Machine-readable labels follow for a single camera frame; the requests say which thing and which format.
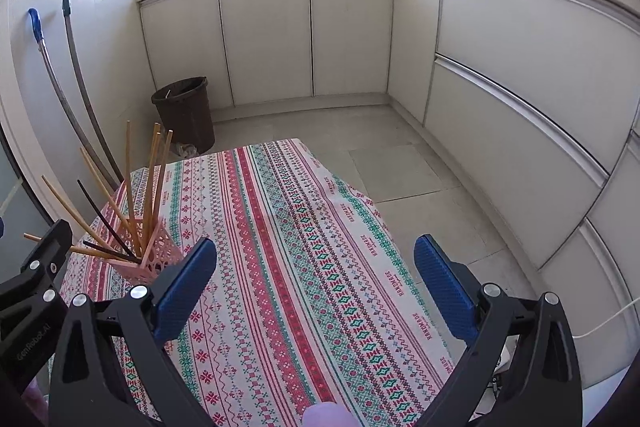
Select white kitchen cabinets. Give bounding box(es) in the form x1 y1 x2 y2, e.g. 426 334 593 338
134 0 640 390

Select person's right hand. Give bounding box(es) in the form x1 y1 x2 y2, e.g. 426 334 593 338
302 402 362 427

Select bunch of wooden chopsticks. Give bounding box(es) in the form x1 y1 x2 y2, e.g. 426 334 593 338
24 121 174 265

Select person's left hand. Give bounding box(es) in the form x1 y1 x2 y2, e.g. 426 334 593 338
22 382 52 427

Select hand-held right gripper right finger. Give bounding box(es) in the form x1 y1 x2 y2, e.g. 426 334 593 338
413 234 583 427

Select dark-grip mop handle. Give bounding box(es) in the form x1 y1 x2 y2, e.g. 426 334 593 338
61 0 126 184

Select dark brown trash bin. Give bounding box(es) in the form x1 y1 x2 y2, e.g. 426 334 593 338
151 76 216 156

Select white cable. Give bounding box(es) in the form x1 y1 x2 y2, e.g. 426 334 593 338
572 292 637 341

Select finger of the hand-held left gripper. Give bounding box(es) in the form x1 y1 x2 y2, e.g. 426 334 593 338
0 219 74 339

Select black chopstick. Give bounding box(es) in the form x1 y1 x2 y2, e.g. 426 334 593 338
77 180 139 259
82 242 143 265

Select blue-grip mop handle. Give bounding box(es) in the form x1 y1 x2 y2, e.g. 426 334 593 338
27 8 119 188

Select patterned tablecloth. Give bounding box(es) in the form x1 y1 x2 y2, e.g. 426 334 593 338
60 138 456 427

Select pink plastic basket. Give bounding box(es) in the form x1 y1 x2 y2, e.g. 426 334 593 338
114 217 184 286

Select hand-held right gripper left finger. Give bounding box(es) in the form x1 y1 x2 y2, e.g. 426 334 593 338
48 237 218 427

